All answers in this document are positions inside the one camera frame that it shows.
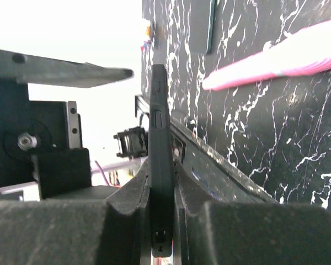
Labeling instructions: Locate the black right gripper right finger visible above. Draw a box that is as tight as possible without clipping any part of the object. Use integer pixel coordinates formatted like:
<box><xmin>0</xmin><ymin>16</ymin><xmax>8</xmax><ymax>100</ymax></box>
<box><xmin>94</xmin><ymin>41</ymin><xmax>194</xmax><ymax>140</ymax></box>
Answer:
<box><xmin>174</xmin><ymin>163</ymin><xmax>331</xmax><ymax>264</ymax></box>

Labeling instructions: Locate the pink cylindrical tool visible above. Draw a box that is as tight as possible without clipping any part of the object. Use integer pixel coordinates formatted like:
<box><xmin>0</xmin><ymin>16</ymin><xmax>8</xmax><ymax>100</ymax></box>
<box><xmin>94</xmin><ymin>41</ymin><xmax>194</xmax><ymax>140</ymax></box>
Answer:
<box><xmin>202</xmin><ymin>20</ymin><xmax>331</xmax><ymax>90</ymax></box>

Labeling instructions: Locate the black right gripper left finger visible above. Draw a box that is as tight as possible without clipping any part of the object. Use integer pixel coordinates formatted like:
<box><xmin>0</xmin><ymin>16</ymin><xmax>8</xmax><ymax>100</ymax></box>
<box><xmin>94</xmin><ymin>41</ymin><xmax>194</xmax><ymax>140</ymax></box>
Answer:
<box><xmin>0</xmin><ymin>163</ymin><xmax>150</xmax><ymax>264</ymax></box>

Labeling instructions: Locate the blue smartphone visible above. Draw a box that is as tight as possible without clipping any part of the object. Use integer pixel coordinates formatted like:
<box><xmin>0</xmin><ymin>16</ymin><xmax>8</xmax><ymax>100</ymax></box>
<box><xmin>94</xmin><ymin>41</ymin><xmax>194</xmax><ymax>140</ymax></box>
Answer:
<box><xmin>189</xmin><ymin>0</ymin><xmax>216</xmax><ymax>55</ymax></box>

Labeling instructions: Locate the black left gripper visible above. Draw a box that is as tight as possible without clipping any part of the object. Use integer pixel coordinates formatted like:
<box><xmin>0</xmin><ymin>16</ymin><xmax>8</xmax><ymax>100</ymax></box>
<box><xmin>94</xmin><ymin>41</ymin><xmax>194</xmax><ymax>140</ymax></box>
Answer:
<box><xmin>0</xmin><ymin>50</ymin><xmax>134</xmax><ymax>199</ymax></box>

